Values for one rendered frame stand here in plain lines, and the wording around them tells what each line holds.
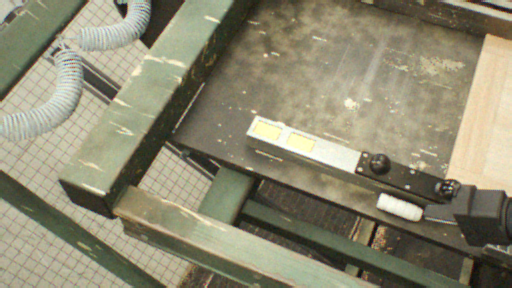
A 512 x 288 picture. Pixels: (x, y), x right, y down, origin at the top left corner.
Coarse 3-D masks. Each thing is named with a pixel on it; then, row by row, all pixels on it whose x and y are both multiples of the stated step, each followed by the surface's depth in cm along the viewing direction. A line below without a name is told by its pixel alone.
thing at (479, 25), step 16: (368, 0) 130; (384, 0) 128; (400, 0) 126; (416, 0) 124; (432, 0) 122; (448, 0) 121; (464, 0) 123; (480, 0) 122; (496, 0) 121; (416, 16) 127; (432, 16) 126; (448, 16) 124; (464, 16) 122; (480, 16) 120; (496, 16) 119; (464, 32) 125; (480, 32) 124; (496, 32) 122
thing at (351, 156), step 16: (288, 128) 106; (256, 144) 107; (272, 144) 105; (320, 144) 104; (304, 160) 104; (320, 160) 102; (336, 160) 102; (352, 160) 102; (336, 176) 104; (352, 176) 102; (384, 192) 101; (400, 192) 99
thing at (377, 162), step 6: (372, 156) 90; (378, 156) 89; (384, 156) 89; (372, 162) 89; (378, 162) 88; (384, 162) 88; (390, 162) 89; (372, 168) 89; (378, 168) 88; (384, 168) 88; (390, 168) 89; (378, 174) 89; (384, 174) 89
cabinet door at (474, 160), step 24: (504, 48) 121; (480, 72) 117; (504, 72) 117; (480, 96) 113; (504, 96) 114; (480, 120) 110; (504, 120) 110; (456, 144) 107; (480, 144) 107; (504, 144) 107; (456, 168) 104; (480, 168) 104; (504, 168) 104
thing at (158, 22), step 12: (120, 0) 158; (156, 0) 165; (168, 0) 167; (180, 0) 169; (120, 12) 157; (156, 12) 163; (168, 12) 166; (144, 24) 160; (156, 24) 162; (240, 24) 180; (144, 36) 159; (156, 36) 161
